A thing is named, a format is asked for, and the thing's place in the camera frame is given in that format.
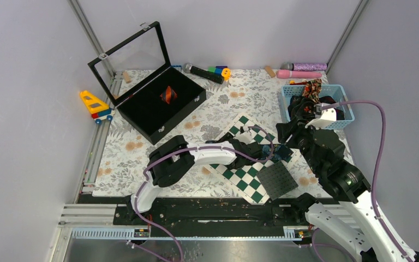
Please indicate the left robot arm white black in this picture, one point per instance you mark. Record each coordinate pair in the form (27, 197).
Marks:
(172, 160)

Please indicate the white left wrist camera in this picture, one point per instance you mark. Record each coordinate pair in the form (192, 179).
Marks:
(246, 137)

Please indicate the light blue plastic basket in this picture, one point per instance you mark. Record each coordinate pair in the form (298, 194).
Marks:
(336, 92)

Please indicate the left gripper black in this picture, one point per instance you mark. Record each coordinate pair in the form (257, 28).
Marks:
(229, 136)

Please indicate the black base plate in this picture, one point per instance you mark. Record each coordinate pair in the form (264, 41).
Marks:
(226, 217)

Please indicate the orange navy striped rolled tie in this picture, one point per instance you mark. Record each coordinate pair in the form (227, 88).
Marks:
(168, 95)

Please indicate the small wooden block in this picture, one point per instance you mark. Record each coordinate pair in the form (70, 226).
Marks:
(270, 71)

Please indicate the dark red ties pile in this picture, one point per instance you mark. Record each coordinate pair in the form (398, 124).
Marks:
(304, 108)

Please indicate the green blue block stack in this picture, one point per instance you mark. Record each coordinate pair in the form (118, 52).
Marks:
(217, 69)

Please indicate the green white chessboard mat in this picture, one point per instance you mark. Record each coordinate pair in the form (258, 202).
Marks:
(244, 181)

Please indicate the black display box glass lid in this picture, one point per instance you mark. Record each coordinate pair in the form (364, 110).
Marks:
(144, 56)

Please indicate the black glitter microphone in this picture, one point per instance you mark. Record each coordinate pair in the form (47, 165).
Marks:
(189, 68)

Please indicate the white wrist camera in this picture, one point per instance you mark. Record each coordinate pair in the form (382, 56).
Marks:
(323, 117)
(246, 137)

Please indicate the purple glitter microphone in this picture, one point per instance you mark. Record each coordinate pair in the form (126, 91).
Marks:
(304, 67)

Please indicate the yellow toy truck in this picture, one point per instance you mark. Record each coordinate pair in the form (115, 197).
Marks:
(98, 109)

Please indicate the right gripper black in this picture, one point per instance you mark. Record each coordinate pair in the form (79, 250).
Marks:
(295, 127)

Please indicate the wooden peg left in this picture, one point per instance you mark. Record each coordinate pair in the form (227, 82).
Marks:
(126, 77)

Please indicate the red floral tie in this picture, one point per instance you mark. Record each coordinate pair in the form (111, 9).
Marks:
(312, 90)

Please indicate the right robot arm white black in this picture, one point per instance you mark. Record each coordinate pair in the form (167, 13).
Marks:
(376, 240)

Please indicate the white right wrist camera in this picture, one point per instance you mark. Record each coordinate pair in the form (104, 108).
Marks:
(323, 117)

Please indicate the grey studded baseplate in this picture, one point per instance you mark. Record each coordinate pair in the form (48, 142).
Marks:
(276, 180)

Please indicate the dark blue floral tie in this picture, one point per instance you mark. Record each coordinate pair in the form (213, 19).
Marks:
(281, 152)

